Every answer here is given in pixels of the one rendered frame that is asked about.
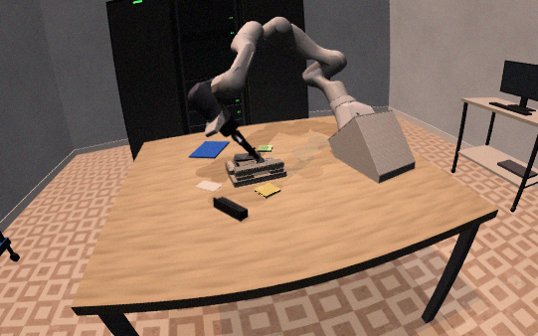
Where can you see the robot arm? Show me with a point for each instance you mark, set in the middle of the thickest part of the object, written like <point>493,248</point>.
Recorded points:
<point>207,97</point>

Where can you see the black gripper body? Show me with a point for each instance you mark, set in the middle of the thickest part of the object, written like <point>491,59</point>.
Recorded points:
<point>230,129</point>

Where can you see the blue flat rectangular pad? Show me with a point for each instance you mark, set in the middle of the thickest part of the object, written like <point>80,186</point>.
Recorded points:
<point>209,149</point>

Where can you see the beige paper note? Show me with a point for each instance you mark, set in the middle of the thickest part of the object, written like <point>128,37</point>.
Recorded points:
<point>210,186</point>

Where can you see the green sticky note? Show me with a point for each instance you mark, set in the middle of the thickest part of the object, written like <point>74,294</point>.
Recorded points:
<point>265,148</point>

